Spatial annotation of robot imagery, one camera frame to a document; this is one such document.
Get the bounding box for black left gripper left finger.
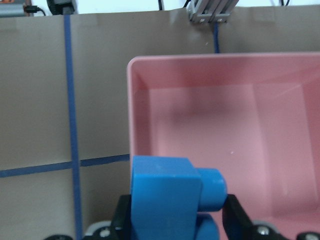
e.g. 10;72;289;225
110;194;132;240

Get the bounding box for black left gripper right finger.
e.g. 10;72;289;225
222;194;254;240

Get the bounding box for blue toy block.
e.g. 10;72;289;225
130;155;227;240

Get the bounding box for pink plastic box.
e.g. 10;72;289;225
127;52;320;239

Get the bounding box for aluminium frame post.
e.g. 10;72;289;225
183;0;239;24

